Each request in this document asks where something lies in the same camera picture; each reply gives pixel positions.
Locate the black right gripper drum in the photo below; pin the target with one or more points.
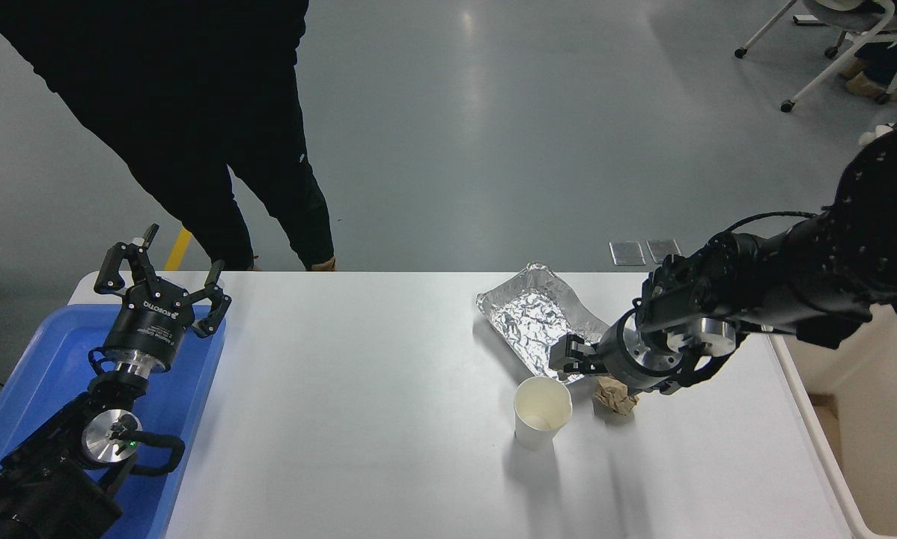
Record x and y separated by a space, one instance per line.
615 359

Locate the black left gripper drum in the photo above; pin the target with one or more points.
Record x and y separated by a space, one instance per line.
151 323

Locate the white paper cup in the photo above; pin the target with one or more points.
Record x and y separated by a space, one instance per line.
542 415

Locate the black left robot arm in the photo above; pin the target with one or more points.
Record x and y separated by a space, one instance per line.
52 464

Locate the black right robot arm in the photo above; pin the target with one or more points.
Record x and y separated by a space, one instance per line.
793 269

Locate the crumpled tan paper ball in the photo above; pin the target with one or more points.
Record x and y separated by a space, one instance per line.
615 400

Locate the silver foil tray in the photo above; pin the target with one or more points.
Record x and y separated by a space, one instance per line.
527 318

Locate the metal floor plate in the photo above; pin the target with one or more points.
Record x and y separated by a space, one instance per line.
627 253
663 250

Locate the blue plastic tray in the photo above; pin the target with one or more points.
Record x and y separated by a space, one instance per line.
44 359

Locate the person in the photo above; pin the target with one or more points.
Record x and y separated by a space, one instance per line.
879 71
186 112

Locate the brown cardboard piece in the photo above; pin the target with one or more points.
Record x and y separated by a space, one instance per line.
827 427

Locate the large pale bin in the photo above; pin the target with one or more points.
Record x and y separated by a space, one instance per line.
868 449

